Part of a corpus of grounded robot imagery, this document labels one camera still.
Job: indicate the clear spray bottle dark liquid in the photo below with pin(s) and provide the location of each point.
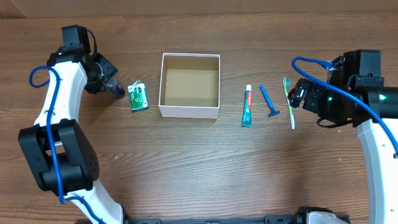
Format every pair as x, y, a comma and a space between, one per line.
113, 87

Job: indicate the green Dettol soap packet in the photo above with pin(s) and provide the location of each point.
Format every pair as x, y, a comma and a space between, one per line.
138, 96

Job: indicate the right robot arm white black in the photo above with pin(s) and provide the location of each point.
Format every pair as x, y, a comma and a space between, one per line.
350, 90

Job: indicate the blue disposable razor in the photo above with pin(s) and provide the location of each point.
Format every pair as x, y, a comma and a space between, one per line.
269, 103

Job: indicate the green Colgate toothpaste tube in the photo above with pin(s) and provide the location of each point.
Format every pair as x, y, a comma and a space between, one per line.
247, 111

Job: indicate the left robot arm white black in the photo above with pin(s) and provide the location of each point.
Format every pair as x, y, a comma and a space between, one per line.
59, 155

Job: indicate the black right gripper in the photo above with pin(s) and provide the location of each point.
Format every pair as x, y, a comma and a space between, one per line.
310, 103

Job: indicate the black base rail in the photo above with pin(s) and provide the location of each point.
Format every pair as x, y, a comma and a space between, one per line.
268, 219

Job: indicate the open white cardboard box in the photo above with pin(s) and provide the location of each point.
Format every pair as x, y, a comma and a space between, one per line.
190, 86

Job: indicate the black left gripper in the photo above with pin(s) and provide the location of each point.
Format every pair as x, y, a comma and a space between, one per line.
108, 68

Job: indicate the green white toothbrush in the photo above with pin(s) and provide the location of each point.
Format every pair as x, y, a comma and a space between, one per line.
286, 85

